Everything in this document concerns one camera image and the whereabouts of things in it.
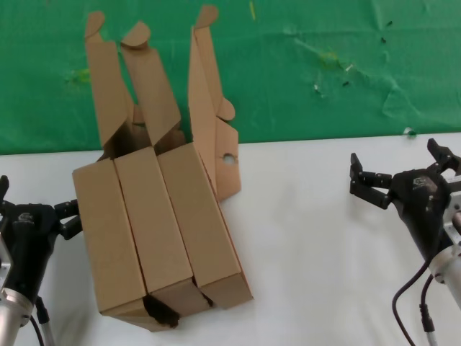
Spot green table cloth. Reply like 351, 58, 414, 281
0, 0, 461, 156

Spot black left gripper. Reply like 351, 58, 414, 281
0, 175, 81, 303

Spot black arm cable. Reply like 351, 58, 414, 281
30, 295, 55, 346
391, 262, 444, 346

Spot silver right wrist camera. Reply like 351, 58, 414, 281
444, 175, 461, 254

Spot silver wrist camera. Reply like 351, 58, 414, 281
0, 234, 12, 289
444, 175, 461, 254

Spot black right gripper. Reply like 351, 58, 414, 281
348, 138, 461, 262

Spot brown carton with round hole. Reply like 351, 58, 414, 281
95, 97, 255, 331

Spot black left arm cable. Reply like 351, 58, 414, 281
30, 295, 55, 346

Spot brown paper box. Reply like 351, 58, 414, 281
71, 10, 148, 318
157, 4, 255, 310
114, 20, 213, 318

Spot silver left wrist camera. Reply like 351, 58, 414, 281
0, 234, 12, 289

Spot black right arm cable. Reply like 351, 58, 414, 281
391, 262, 444, 346

